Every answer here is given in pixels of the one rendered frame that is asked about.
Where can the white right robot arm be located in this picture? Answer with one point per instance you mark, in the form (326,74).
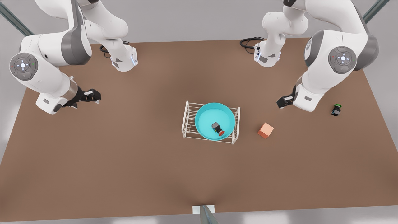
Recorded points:
(46,46)

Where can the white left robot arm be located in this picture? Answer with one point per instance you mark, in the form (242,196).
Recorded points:
(335,46)

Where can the teal plate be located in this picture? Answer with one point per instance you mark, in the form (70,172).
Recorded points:
(206,119)

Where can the orange cube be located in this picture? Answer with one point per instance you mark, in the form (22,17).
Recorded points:
(265,130)

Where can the green button switch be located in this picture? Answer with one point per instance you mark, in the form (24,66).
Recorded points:
(336,110)

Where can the red button switch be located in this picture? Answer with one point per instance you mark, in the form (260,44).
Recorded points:
(217,127)

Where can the silver frame post with foot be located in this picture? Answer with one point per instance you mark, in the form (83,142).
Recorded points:
(205,214)

